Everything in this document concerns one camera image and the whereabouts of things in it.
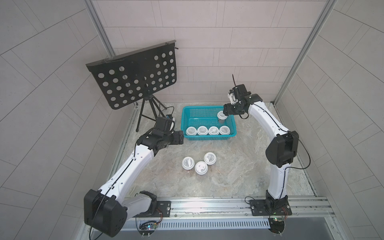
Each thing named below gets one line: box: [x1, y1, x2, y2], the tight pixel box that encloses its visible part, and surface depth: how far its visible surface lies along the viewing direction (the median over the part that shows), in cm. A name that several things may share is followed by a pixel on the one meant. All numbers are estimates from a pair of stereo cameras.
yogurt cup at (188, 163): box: [181, 156, 195, 171], surface depth 81 cm
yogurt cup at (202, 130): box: [197, 125, 209, 136], surface depth 93 cm
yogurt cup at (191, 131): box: [185, 126, 197, 136], surface depth 93 cm
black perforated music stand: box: [86, 40, 179, 132], surface depth 71 cm
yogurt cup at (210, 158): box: [203, 152, 217, 165], surface depth 82 cm
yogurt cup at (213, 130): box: [208, 126, 220, 135], surface depth 95 cm
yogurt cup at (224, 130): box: [219, 125, 231, 135], surface depth 95 cm
